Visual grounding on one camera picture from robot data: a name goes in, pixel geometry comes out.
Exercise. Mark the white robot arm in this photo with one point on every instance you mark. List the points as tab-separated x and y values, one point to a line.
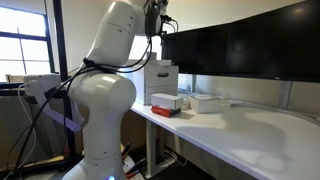
107	95

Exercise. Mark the white cardboard storage box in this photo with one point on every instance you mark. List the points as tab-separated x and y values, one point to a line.
154	79

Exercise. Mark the red flat box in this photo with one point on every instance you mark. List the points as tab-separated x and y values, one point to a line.
164	111

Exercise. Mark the square white box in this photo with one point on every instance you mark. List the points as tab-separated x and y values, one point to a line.
205	103

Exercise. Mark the long white carton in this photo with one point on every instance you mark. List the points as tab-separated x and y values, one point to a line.
166	101

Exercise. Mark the white desk leg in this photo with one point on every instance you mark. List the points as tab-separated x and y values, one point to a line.
153	167

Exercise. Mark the large black monitor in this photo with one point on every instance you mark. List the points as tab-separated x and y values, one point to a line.
281	44

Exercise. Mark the white camera stand arm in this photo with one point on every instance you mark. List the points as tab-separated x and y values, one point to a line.
38	86

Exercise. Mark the window frame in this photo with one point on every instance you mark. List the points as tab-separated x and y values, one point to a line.
28	38

